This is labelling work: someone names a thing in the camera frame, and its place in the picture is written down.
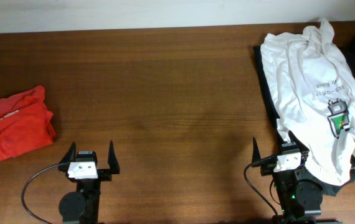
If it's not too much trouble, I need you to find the white printed t-shirt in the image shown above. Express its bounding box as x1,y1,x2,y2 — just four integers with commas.
260,19,355,186

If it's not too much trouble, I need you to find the left black cable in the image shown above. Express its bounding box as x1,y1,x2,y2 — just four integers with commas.
21,162,69,224

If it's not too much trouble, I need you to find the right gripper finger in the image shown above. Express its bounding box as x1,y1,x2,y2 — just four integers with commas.
288,131,310,153
252,137,261,164

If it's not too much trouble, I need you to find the folded red t-shirt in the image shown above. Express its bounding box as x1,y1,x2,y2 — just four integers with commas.
0,85,56,162

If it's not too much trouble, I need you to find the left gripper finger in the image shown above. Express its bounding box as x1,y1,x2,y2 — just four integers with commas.
59,142,76,164
108,141,119,170

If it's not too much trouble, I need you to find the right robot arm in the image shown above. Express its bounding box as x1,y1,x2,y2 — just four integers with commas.
244,131,323,223

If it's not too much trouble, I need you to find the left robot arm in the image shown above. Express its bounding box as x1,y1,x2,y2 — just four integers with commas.
59,142,120,224

